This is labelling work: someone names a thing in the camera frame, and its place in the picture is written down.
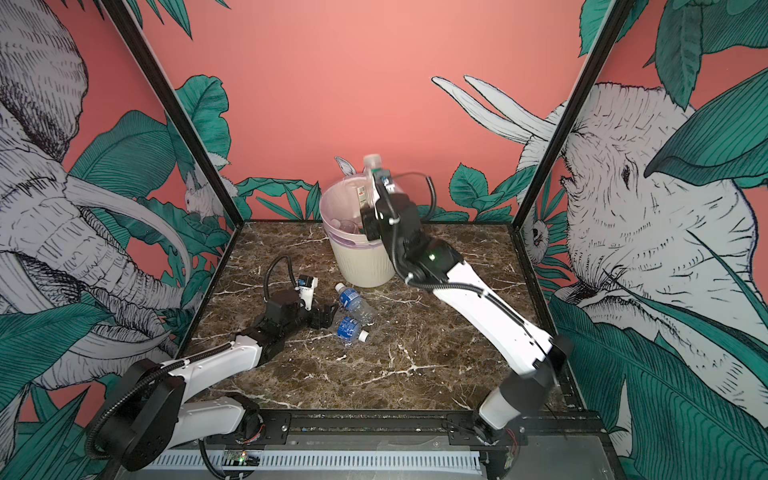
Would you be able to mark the left black frame post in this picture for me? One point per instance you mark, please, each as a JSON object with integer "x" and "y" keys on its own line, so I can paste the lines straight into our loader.
{"x": 121, "y": 16}

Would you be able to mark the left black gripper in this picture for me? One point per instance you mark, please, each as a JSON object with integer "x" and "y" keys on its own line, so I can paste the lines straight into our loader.
{"x": 326, "y": 319}

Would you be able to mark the white slotted cable duct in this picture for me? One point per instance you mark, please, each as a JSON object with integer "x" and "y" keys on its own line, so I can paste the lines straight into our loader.
{"x": 462, "y": 462}

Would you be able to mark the right black frame post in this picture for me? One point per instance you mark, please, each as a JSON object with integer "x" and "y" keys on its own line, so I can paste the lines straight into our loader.
{"x": 608, "y": 34}

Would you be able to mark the clear bottle red white label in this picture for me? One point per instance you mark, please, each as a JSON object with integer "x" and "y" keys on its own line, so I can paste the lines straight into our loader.
{"x": 362, "y": 195}

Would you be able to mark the green neck bottle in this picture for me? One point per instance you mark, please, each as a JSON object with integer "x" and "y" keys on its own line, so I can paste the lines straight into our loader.
{"x": 373, "y": 168}

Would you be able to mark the pink bin liner bag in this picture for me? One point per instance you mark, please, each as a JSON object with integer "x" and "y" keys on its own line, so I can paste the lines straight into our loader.
{"x": 339, "y": 208}

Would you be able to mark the white ribbed trash bin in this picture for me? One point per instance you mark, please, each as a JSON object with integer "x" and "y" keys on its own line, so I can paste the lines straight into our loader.
{"x": 362, "y": 263}

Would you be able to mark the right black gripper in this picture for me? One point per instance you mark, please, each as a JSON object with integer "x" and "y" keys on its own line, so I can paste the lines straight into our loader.
{"x": 373, "y": 221}

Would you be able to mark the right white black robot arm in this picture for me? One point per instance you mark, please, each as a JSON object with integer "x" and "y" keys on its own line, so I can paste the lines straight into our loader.
{"x": 535, "y": 356}

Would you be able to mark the black frame post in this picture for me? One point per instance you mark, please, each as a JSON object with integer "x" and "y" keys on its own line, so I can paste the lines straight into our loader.
{"x": 121, "y": 16}
{"x": 608, "y": 34}

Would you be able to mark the blue label bottle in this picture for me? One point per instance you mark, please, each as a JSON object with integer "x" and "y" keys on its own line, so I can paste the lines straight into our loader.
{"x": 350, "y": 331}
{"x": 353, "y": 302}

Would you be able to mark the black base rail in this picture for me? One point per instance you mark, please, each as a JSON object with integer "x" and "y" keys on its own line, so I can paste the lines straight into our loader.
{"x": 458, "y": 426}

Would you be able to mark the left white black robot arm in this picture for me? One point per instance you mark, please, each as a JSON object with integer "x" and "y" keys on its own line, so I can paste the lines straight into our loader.
{"x": 152, "y": 409}

